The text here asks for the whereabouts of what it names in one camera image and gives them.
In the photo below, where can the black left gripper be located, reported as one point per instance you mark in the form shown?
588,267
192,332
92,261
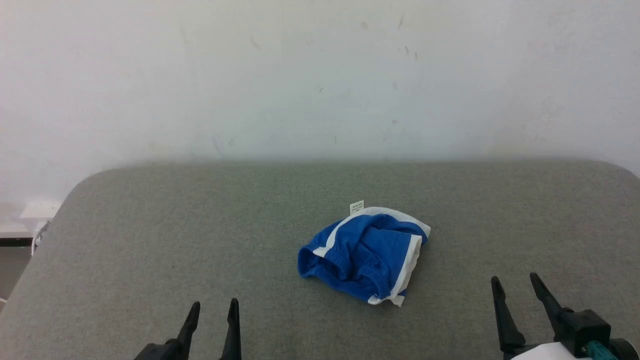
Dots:
157,352

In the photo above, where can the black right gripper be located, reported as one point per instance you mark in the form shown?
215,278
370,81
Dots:
582,330

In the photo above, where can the blue white-trimmed garment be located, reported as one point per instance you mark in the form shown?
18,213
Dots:
365,255

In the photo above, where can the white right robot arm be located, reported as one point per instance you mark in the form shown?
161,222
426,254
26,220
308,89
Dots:
550,353

